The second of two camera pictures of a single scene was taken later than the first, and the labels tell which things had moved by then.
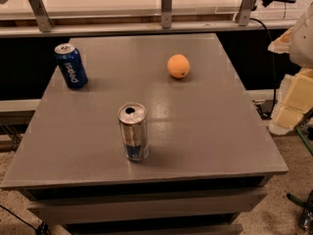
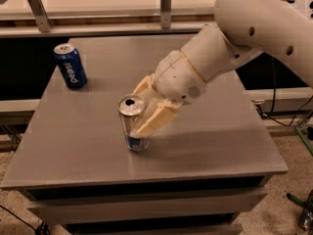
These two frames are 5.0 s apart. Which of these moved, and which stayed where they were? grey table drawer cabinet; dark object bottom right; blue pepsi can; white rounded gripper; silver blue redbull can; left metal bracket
Moved: silver blue redbull can; white rounded gripper
Stayed: blue pepsi can; left metal bracket; grey table drawer cabinet; dark object bottom right
